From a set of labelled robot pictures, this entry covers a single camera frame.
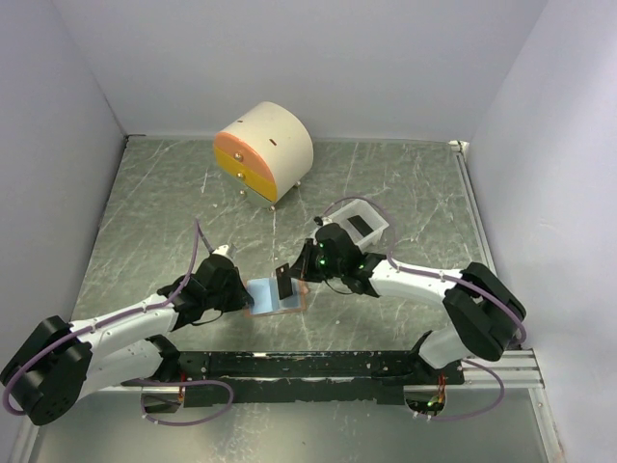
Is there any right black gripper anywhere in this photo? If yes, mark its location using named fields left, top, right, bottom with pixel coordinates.
left=286, top=238, right=344, bottom=283

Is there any pink leather card holder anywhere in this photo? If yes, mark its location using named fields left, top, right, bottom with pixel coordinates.
left=245, top=277, right=309, bottom=317

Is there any white plastic card bin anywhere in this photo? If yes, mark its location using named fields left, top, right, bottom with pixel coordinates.
left=329, top=199, right=389, bottom=252

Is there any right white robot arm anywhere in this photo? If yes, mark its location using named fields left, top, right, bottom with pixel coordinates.
left=289, top=224, right=526, bottom=384

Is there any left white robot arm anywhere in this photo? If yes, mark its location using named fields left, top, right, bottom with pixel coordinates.
left=1, top=245, right=253, bottom=426

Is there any stack of cards in bin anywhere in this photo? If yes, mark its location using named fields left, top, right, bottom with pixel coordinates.
left=348, top=215, right=374, bottom=237

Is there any cream round drawer cabinet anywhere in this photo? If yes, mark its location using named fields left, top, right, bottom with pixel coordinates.
left=213, top=101, right=314, bottom=209

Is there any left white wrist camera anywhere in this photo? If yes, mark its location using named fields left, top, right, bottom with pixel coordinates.
left=211, top=243, right=237, bottom=261

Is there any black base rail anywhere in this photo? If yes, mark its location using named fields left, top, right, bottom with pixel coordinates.
left=149, top=350, right=464, bottom=405

